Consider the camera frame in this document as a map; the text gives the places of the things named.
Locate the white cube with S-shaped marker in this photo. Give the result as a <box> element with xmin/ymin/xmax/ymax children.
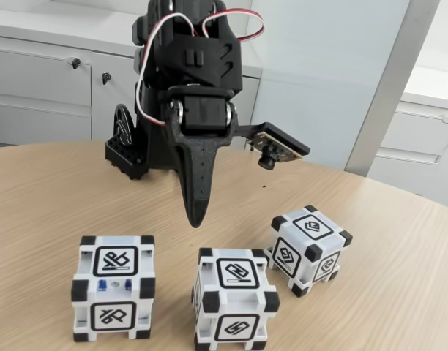
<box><xmin>190</xmin><ymin>246</ymin><xmax>282</xmax><ymax>347</ymax></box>

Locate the white cube with layered-squares marker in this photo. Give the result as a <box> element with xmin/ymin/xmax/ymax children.
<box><xmin>264</xmin><ymin>205</ymin><xmax>354</xmax><ymax>298</ymax></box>

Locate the black table clamp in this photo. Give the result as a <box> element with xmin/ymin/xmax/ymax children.
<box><xmin>105</xmin><ymin>103</ymin><xmax>152</xmax><ymax>181</ymax></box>

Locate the white cube with blue LEDs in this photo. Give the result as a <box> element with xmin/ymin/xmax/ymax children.
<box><xmin>70</xmin><ymin>235</ymin><xmax>156</xmax><ymax>344</ymax></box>

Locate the white cabinet with drawers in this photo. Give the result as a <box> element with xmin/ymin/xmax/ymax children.
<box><xmin>0</xmin><ymin>0</ymin><xmax>264</xmax><ymax>149</ymax></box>

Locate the white low cabinet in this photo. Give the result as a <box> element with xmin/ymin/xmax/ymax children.
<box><xmin>366</xmin><ymin>64</ymin><xmax>448</xmax><ymax>211</ymax></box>

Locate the red white servo cable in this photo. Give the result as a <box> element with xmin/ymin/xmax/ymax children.
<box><xmin>134</xmin><ymin>12</ymin><xmax>196</xmax><ymax>128</ymax></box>
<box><xmin>201</xmin><ymin>10</ymin><xmax>266</xmax><ymax>44</ymax></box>

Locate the black camera module on bracket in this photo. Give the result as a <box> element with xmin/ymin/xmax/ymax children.
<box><xmin>236</xmin><ymin>122</ymin><xmax>311</xmax><ymax>170</ymax></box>

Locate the grey metal partition post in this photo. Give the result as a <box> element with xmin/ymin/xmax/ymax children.
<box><xmin>343</xmin><ymin>0</ymin><xmax>441</xmax><ymax>180</ymax></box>

